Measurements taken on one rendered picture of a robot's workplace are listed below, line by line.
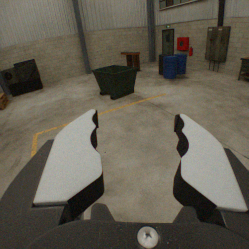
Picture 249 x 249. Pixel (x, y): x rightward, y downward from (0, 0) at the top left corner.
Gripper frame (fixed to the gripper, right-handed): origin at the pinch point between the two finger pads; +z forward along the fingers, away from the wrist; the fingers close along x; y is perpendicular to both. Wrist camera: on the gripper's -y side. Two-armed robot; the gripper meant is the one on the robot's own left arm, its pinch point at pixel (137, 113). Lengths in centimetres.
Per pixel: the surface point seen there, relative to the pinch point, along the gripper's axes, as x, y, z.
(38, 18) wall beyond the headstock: -493, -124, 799
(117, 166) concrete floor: -12, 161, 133
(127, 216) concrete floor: 5, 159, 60
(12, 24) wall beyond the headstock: -611, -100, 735
